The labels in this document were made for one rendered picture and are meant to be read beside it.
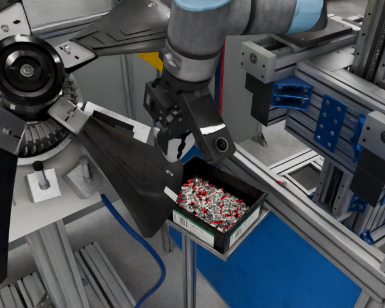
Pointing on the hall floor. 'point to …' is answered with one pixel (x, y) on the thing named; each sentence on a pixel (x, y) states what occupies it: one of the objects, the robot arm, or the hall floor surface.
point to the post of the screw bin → (189, 271)
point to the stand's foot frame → (11, 292)
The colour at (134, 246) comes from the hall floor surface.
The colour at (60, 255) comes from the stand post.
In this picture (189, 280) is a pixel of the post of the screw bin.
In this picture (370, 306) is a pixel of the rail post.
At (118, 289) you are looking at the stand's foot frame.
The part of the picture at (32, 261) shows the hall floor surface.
